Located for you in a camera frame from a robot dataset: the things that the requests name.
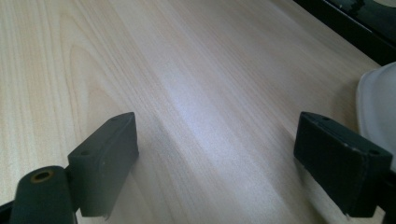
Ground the navy and white sneaker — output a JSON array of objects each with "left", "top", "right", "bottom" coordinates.
[{"left": 355, "top": 61, "right": 396, "bottom": 173}]

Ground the red and black shoe rack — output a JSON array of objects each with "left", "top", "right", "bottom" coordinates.
[{"left": 292, "top": 0, "right": 396, "bottom": 67}]

